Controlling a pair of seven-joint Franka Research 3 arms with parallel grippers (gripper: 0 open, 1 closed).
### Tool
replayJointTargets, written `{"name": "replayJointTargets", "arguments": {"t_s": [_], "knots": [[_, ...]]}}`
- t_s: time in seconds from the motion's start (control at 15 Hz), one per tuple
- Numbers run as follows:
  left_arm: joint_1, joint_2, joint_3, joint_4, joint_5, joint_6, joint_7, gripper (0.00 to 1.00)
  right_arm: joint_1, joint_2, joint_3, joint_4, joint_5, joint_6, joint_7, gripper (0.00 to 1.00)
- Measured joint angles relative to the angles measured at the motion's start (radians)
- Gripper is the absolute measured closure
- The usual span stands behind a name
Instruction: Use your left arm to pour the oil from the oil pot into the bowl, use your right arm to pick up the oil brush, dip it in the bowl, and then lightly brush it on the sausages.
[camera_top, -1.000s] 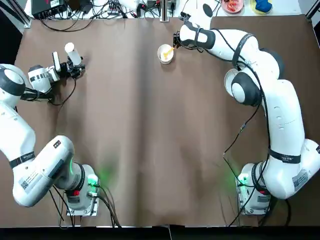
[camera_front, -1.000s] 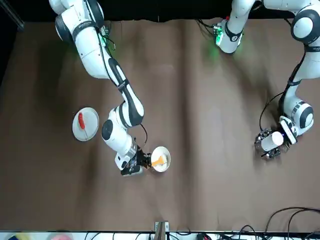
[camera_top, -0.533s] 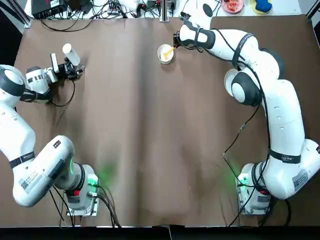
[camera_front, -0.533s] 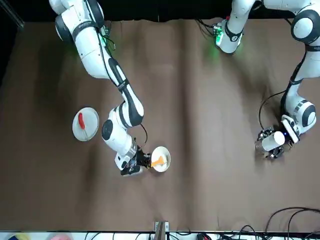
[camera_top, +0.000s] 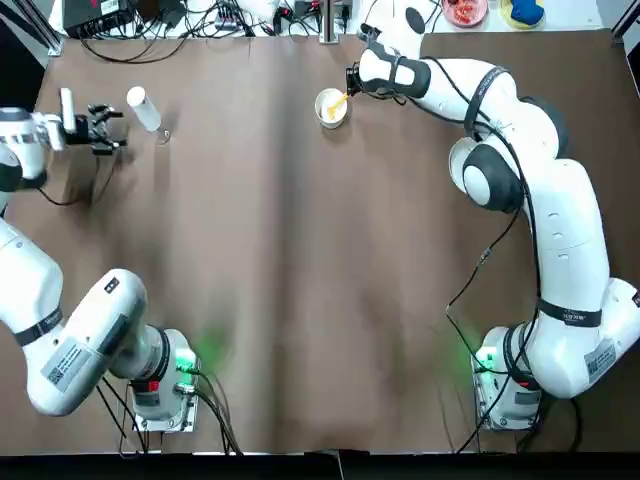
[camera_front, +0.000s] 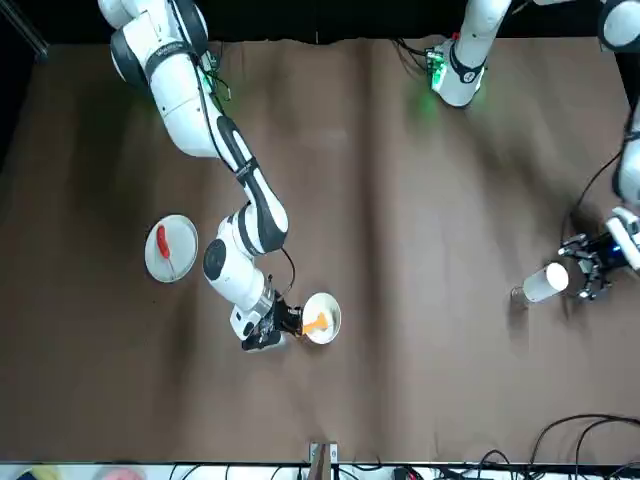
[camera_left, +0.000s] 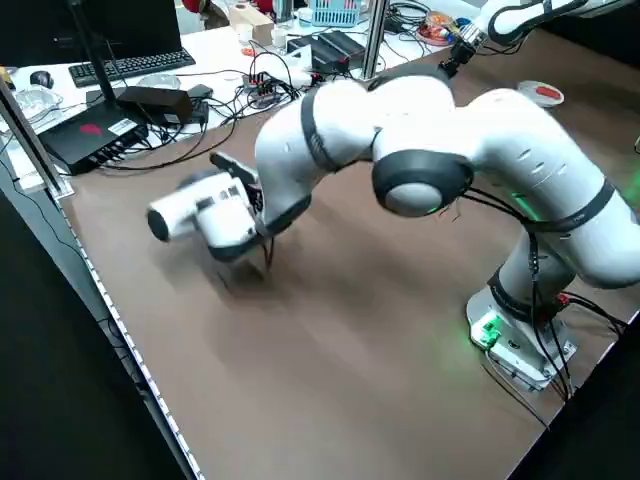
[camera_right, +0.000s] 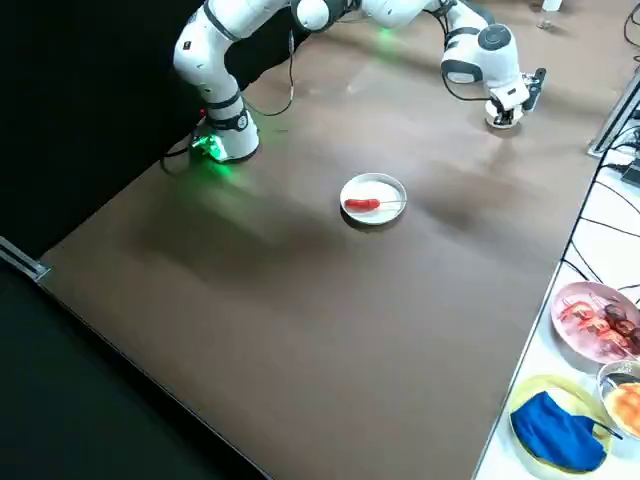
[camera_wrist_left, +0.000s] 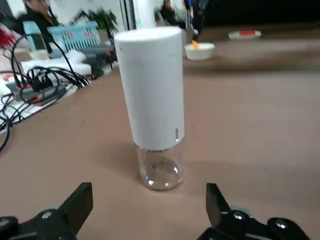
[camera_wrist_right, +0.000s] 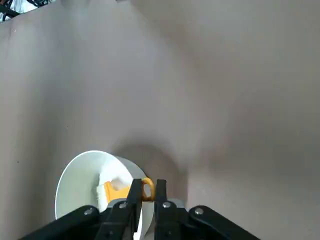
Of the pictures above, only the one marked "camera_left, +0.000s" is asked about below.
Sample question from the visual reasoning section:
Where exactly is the white adapter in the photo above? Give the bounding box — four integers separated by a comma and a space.
286, 42, 315, 69

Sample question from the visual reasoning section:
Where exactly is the clear glass dish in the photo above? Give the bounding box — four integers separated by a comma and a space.
135, 72, 182, 92

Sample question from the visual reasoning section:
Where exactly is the black power supply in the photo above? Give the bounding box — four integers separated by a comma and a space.
312, 29, 367, 72

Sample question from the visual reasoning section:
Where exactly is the pink plate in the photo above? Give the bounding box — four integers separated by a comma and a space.
418, 24, 454, 50

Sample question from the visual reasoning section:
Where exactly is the black stand pole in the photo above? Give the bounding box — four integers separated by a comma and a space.
67, 0, 121, 106

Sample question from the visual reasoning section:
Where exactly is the blue plastic basket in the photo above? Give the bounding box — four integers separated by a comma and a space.
308, 0, 362, 26

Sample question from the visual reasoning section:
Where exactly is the black monitor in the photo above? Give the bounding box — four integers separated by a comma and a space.
0, 0, 184, 69

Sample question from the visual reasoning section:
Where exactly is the cardboard box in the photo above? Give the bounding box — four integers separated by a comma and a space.
228, 3, 276, 44

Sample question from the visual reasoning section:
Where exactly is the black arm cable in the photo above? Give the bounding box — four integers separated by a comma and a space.
439, 184, 574, 401

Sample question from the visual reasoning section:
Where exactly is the aluminium upright post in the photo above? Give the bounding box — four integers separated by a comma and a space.
360, 0, 390, 82

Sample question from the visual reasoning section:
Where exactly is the clear plastic container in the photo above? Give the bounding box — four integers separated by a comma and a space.
13, 83, 65, 123

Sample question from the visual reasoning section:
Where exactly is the black power brick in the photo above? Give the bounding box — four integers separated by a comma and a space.
116, 85, 195, 127

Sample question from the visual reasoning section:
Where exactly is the grey usb hub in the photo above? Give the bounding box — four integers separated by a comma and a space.
241, 71, 282, 100

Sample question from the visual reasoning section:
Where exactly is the white round plate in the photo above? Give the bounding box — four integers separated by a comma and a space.
516, 79, 567, 109

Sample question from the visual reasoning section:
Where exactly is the black looped cable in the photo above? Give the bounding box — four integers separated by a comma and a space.
97, 112, 239, 174

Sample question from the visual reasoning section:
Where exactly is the black keyboard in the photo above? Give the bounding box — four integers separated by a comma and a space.
67, 49, 197, 89

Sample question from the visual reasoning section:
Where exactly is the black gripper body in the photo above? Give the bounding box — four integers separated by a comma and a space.
446, 42, 476, 66
244, 169, 266, 224

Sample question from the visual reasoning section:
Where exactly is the black box with red logo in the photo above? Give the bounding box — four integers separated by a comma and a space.
37, 102, 151, 176

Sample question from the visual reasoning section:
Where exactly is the aluminium frame profile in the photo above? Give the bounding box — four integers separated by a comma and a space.
0, 77, 75, 200

